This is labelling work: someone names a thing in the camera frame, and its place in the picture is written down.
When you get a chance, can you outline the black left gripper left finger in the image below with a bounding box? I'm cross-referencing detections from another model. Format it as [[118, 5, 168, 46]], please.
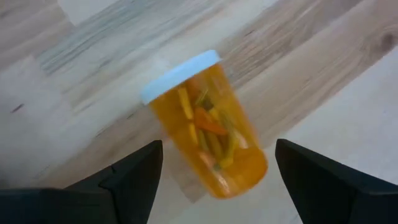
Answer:
[[0, 139, 164, 224]]

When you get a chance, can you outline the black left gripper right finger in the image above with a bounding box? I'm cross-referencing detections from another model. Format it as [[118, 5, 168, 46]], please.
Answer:
[[274, 138, 398, 224]]

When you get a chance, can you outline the large orange pill bottle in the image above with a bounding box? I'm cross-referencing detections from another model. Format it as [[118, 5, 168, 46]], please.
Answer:
[[140, 49, 269, 200]]

